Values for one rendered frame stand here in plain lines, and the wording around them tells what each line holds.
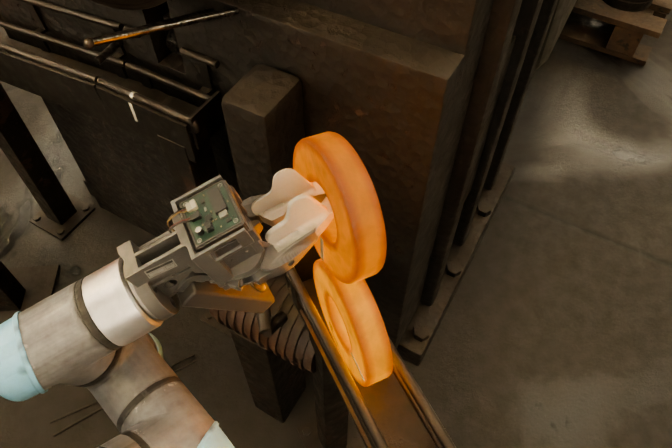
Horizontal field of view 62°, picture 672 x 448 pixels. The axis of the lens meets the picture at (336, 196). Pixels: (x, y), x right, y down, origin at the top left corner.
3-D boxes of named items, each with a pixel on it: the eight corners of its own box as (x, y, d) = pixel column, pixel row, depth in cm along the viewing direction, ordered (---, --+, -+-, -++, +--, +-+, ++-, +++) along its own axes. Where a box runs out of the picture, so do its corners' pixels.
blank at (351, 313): (333, 284, 77) (311, 293, 76) (339, 227, 64) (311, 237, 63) (385, 391, 69) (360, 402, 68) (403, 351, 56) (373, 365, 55)
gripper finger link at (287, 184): (334, 158, 52) (245, 207, 51) (348, 192, 57) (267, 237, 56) (320, 137, 54) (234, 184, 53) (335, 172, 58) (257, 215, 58)
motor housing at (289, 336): (271, 358, 137) (243, 232, 95) (350, 404, 130) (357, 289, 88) (240, 405, 130) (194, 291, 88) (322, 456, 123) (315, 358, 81)
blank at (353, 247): (317, 101, 58) (287, 109, 57) (394, 193, 48) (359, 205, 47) (319, 209, 69) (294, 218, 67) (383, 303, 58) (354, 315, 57)
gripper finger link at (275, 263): (320, 242, 53) (237, 289, 52) (325, 249, 54) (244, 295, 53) (301, 206, 55) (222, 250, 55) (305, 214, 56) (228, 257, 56)
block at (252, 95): (274, 164, 101) (260, 55, 82) (312, 181, 99) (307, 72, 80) (239, 205, 95) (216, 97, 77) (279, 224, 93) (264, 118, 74)
